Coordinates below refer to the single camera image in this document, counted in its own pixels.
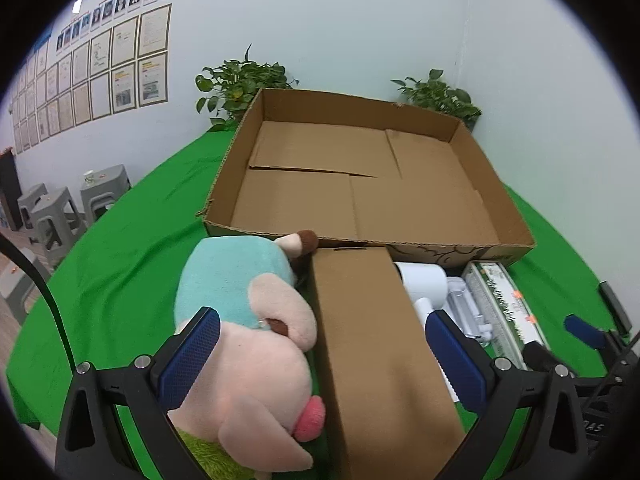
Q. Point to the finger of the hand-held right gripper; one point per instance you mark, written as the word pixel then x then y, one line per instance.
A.
pixel 585 330
pixel 617 310

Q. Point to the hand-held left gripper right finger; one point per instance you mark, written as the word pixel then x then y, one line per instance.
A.
pixel 460 360

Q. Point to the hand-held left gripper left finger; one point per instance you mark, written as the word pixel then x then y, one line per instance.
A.
pixel 192 355

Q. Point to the pink and teal plush toy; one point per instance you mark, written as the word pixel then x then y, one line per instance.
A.
pixel 240 360

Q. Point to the green and white medicine box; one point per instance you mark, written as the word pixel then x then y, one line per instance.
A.
pixel 495 300

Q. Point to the long cardboard box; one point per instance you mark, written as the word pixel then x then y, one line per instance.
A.
pixel 380 360

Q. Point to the white hand-held fan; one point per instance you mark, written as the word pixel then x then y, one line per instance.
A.
pixel 425 282

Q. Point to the large cardboard box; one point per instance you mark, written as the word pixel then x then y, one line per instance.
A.
pixel 350 175

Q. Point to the green tablecloth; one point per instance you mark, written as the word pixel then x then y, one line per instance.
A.
pixel 125 285

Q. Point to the grey plastic stool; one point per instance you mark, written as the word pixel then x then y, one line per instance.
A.
pixel 105 190
pixel 31 200
pixel 57 220
pixel 20 285

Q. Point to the white paper cup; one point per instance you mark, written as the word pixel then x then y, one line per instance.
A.
pixel 89 176

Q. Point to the dark cabinet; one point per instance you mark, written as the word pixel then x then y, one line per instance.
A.
pixel 10 190

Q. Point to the small potted plant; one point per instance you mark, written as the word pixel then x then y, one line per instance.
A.
pixel 440 95

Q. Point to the bushy potted plant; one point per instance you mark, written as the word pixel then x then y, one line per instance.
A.
pixel 240 80

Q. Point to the wall of framed certificates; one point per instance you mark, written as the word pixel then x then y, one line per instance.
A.
pixel 125 70

